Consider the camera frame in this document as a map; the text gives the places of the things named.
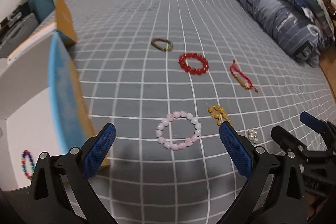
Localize white pearl earrings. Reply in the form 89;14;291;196
248;129;259;144

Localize multicolour bead bracelet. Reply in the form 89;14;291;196
21;149;36;180

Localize yellow amber bead bracelet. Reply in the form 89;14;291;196
207;105;232;127

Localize red cord bracelet gold bar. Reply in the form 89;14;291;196
230;60;259;93

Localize pink bead bracelet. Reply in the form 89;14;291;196
155;110;203;151

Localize person's left hand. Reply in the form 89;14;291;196
306;193;335;223

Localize white cardboard box blue yellow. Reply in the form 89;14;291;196
1;0;96;191

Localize folded blue patterned duvet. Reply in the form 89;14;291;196
237;0;324;68

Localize grey checked bed sheet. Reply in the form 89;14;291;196
67;0;335;223

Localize grey suitcase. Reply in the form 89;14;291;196
1;13;39;59

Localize teal suitcase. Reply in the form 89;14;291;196
28;0;56;23

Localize dark clutter pile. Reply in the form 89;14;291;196
1;0;31;30

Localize wooden bed frame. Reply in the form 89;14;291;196
318;0;336;100

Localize red bead bracelet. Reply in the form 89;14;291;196
178;52;210;76

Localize brown wooden bead bracelet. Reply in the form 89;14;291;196
151;37;174;52

